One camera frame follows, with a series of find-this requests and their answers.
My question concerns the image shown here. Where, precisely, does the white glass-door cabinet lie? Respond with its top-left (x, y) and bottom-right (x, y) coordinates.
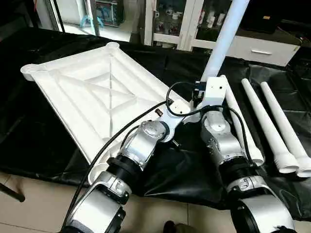
top-left (145, 0), bottom-right (243, 52)

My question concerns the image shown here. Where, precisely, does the teal storage box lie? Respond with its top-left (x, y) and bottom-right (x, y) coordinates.
top-left (95, 0), bottom-right (120, 26)

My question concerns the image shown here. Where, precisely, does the black work mat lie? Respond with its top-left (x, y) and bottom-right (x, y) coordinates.
top-left (0, 27), bottom-right (311, 222)

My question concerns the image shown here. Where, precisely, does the white plastic table leg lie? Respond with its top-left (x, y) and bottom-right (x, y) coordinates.
top-left (260, 82), bottom-right (311, 178)
top-left (199, 0), bottom-right (251, 84)
top-left (242, 79), bottom-right (300, 174)
top-left (221, 75), bottom-right (265, 167)

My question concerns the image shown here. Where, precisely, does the white plastic table top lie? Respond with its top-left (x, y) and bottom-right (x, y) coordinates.
top-left (20, 42), bottom-right (195, 171)

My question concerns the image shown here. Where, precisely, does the white drawer unit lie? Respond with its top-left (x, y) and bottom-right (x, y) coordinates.
top-left (228, 34), bottom-right (302, 67)

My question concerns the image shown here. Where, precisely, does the black metal stand leg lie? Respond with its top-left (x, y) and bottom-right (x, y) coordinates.
top-left (0, 183), bottom-right (25, 202)

